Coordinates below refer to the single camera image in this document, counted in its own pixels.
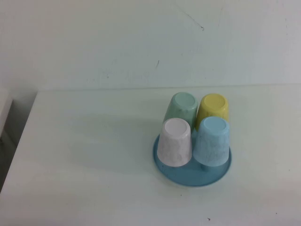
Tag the pink plastic cup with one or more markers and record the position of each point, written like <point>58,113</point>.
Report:
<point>174,148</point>

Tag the green plastic cup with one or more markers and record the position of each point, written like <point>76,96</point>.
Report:
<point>181,110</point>

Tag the yellow plastic cup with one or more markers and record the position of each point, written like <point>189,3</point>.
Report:
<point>212,110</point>

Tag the light blue plastic cup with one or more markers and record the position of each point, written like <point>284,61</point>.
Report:
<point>211,146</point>

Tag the blue round cup stand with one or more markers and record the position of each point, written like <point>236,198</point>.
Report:
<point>188,175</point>

